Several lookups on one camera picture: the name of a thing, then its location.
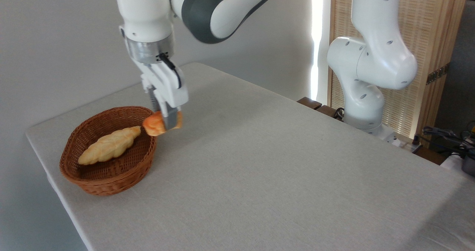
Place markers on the round orange bread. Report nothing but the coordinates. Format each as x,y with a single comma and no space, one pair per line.
154,125

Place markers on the wooden folding screen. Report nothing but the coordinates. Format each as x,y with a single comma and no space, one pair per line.
430,21

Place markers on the dark brown wooden block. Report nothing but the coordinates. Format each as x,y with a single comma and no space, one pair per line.
308,102
326,111

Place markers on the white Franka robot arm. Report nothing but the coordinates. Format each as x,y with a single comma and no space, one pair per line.
374,58

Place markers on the beige tablecloth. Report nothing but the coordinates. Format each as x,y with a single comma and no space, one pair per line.
259,177

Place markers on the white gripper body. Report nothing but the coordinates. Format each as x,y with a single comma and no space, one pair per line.
167,88

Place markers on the brown wicker basket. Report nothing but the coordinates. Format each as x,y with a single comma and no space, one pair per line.
92,177

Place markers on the long pale braided bread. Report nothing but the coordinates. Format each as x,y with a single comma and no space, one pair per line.
107,146

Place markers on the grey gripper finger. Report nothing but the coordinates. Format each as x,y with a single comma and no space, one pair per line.
170,117
153,102

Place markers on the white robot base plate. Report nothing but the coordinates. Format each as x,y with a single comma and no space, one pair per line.
386,134

